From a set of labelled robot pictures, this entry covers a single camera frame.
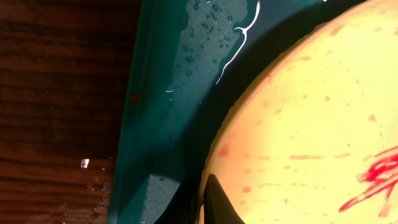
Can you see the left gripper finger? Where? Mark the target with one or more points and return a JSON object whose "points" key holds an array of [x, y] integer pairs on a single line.
{"points": [[217, 207]]}

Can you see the yellow plate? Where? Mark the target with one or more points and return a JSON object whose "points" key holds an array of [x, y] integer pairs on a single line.
{"points": [[313, 139]]}

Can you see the teal plastic tray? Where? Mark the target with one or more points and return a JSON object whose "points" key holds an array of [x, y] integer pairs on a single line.
{"points": [[192, 61]]}

